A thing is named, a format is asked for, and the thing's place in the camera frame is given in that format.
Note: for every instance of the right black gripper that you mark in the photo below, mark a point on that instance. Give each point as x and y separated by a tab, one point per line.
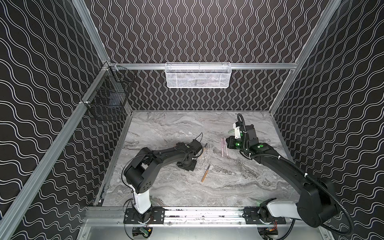
237	142

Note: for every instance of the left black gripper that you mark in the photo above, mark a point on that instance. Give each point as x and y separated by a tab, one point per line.
188	163

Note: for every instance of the white pink pen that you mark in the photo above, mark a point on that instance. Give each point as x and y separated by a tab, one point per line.
225	146

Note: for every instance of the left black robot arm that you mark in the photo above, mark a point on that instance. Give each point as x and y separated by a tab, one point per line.
141	172

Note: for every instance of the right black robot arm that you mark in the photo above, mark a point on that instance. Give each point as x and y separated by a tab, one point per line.
317	203

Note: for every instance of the white mesh basket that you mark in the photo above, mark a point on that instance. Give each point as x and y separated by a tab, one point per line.
195	75

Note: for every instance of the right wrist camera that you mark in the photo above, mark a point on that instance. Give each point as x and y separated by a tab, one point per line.
238	133

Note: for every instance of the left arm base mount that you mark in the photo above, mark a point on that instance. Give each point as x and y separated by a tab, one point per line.
144	215

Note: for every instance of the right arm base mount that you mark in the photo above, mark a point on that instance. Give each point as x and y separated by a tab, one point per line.
261	216

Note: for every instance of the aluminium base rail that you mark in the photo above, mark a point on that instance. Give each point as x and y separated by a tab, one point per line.
181	217

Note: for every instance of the black wire basket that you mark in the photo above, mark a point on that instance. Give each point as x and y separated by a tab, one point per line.
110	100

